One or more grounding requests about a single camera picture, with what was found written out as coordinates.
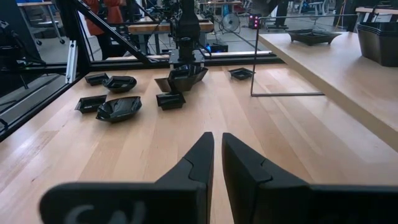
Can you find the wooden shelf with black legs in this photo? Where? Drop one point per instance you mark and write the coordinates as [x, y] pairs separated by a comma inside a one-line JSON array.
[[342, 81]]

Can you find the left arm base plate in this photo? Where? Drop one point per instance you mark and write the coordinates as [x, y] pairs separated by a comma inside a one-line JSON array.
[[174, 60]]

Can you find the person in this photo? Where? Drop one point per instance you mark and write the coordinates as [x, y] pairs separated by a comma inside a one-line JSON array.
[[99, 18]]

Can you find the wooden table on wheels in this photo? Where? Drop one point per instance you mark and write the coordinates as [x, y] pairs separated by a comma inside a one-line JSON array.
[[34, 4]]

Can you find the round floor fan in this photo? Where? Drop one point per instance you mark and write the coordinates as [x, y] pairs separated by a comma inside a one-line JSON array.
[[230, 22]]

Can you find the black box with blue light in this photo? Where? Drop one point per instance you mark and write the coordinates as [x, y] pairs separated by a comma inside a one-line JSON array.
[[217, 48]]

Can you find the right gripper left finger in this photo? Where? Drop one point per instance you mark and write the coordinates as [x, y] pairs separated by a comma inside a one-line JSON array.
[[140, 202]]

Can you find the wooden background table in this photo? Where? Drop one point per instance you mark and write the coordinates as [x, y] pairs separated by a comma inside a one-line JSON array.
[[367, 10]]

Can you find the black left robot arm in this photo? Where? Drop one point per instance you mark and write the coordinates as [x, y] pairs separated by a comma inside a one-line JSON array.
[[189, 25]]

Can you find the black aluminium table frame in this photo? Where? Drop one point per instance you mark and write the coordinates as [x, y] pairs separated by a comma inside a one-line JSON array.
[[130, 63]]

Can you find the wooden workbench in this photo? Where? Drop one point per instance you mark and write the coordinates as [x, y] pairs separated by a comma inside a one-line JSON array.
[[149, 28]]

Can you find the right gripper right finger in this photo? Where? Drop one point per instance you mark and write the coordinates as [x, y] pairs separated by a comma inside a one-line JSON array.
[[280, 202]]

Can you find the black computer tower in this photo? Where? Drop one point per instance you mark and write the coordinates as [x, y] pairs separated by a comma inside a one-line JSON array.
[[255, 21]]

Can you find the black rounded square bowl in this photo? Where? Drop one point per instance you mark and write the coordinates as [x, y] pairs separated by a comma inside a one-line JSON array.
[[119, 109]]

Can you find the small square black plate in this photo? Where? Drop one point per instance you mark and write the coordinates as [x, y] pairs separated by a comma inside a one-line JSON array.
[[241, 74], [96, 79], [90, 104], [312, 37], [170, 102]]

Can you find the black leaf-shaped bowl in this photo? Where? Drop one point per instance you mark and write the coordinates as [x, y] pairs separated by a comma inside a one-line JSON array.
[[119, 84]]

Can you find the silver frame bracket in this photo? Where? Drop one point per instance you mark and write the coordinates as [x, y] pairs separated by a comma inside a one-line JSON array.
[[71, 62]]

